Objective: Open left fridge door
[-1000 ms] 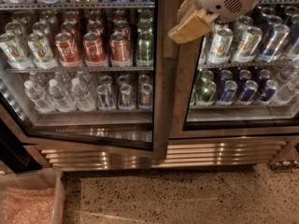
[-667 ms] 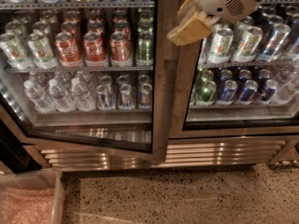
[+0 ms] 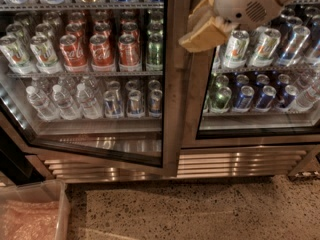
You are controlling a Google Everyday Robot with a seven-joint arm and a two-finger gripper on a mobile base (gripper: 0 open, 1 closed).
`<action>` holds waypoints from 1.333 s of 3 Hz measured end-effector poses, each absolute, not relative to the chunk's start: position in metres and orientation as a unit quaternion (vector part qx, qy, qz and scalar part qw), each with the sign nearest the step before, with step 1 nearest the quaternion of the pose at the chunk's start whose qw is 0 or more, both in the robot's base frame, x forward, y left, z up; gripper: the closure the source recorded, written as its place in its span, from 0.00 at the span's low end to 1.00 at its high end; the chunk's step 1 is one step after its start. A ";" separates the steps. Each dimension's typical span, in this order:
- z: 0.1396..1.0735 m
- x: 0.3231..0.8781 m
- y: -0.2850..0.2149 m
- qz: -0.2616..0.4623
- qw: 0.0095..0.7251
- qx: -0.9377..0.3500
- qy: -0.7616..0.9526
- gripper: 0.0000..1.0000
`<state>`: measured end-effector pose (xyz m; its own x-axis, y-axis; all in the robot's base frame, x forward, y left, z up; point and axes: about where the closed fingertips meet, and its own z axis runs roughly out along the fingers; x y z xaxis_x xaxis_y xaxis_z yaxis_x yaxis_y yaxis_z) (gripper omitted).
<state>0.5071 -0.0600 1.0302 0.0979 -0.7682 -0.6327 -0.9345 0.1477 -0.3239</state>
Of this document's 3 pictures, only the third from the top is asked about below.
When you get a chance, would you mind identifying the front green soda can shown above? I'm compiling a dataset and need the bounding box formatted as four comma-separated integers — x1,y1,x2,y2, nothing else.
146,34,163,71

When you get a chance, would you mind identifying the door 7up can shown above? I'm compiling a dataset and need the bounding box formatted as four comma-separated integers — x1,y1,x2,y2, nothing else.
247,28,281,67
222,30,250,69

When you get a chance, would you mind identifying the middle red bull can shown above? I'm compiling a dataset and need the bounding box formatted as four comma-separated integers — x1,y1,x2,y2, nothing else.
127,90,144,118

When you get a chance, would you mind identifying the clear plastic storage bin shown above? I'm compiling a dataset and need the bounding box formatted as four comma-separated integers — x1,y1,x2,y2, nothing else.
0,180,70,240

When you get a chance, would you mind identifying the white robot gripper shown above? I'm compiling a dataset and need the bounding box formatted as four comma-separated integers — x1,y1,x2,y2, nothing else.
179,0,295,53

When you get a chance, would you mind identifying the right door left 7up can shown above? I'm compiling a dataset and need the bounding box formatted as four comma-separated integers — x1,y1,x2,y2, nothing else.
222,30,250,69

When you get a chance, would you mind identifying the silver blue tall can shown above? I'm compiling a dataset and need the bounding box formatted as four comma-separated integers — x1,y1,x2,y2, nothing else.
276,25,310,66

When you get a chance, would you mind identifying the right red bull can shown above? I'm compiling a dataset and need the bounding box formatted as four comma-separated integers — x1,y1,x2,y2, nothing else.
148,89,162,117

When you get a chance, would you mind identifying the green can lower right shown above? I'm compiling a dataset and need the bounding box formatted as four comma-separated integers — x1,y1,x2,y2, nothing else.
210,86,232,113

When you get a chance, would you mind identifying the pink bubble wrap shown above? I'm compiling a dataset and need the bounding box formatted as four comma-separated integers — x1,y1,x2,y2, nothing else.
0,200,59,240

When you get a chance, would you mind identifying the fridge glass door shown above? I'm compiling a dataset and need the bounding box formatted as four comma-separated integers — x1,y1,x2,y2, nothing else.
0,0,190,175
183,0,319,149

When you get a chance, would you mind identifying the red bull can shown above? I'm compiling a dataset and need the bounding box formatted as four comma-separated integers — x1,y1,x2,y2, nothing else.
127,90,144,118
148,89,162,117
104,91,123,118

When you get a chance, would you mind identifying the steel fridge bottom grille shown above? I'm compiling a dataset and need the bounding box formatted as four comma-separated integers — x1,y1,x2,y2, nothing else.
27,145,319,184

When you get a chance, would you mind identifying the right door water bottle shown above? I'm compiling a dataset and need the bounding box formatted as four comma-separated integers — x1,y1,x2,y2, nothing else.
293,80,320,112

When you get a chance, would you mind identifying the front left 7up can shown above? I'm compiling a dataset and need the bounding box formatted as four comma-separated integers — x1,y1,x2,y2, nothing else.
0,35,33,75

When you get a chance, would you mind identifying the coca-cola can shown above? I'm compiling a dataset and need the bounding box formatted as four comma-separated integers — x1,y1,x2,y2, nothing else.
89,34,116,72
59,34,88,72

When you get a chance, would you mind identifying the left red bull can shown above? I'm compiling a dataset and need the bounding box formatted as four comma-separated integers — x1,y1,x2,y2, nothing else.
104,91,123,118

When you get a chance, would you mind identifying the left blue can lower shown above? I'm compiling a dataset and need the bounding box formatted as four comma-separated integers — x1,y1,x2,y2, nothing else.
232,85,255,112

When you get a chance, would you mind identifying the front left coca-cola can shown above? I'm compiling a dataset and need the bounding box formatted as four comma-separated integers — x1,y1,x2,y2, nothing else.
59,34,88,72

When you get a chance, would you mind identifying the middle water bottle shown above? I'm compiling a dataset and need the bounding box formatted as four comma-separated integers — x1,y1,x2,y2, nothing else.
52,84,82,120

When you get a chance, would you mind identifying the left water bottle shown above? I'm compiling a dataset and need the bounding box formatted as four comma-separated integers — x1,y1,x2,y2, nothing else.
26,86,60,121

